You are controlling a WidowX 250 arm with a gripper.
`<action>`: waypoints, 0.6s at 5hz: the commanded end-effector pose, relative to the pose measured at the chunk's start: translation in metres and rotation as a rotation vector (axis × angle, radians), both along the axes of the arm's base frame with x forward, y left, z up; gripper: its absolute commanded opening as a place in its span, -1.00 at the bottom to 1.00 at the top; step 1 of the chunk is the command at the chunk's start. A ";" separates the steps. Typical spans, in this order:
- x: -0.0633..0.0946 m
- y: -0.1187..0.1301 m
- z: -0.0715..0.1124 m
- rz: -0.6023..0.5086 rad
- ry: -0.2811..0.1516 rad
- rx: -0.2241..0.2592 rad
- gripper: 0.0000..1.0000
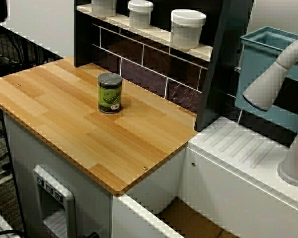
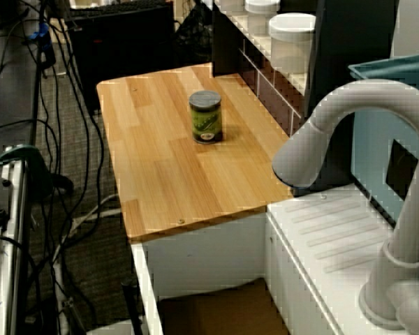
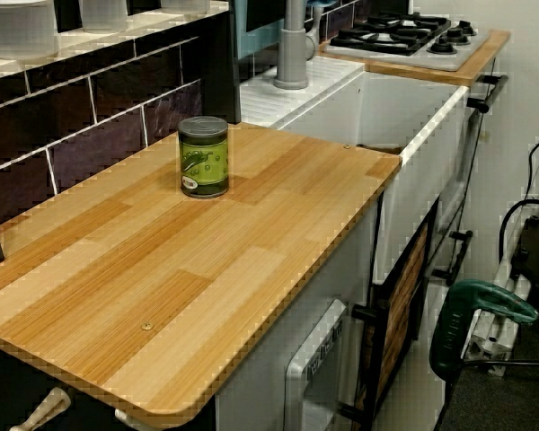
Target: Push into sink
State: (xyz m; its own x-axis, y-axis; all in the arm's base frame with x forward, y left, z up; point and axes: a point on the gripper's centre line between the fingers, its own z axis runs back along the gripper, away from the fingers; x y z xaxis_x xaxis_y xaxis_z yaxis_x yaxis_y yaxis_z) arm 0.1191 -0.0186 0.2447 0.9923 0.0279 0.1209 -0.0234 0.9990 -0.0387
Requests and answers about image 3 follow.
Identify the green pea can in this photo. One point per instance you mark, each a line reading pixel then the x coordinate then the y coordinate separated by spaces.
pixel 204 157

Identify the white sink basin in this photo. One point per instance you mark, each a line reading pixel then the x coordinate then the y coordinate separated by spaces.
pixel 413 188

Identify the grey dishwasher panel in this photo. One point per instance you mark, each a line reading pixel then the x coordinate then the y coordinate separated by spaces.
pixel 312 359

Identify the wooden slat crate door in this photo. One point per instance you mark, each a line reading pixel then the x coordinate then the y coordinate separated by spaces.
pixel 402 314

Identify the grey toy faucet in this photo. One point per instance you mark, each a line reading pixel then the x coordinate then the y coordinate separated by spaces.
pixel 291 49

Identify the green power tool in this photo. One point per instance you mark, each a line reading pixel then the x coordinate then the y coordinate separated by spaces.
pixel 449 332

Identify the wooden stove counter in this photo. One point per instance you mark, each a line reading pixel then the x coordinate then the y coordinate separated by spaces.
pixel 431 74

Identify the blue plastic item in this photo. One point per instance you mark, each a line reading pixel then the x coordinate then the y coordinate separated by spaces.
pixel 321 2

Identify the black burner grate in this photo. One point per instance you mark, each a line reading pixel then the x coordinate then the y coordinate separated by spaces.
pixel 402 28

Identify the black stove knob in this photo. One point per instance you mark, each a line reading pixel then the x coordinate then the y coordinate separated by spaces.
pixel 444 46
pixel 467 27
pixel 457 36

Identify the grey stove plate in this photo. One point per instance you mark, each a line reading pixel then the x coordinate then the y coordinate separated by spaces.
pixel 453 56

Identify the black box device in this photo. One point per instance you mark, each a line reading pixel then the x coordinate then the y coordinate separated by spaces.
pixel 536 247

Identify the large translucent white container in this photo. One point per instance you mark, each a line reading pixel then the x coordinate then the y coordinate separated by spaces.
pixel 20 31

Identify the black vertical post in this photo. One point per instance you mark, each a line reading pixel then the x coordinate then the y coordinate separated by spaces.
pixel 220 76

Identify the teal cabinet frame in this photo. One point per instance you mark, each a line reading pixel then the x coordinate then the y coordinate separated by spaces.
pixel 258 42

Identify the aluminium extrusion rail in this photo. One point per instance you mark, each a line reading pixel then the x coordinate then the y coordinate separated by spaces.
pixel 498 341

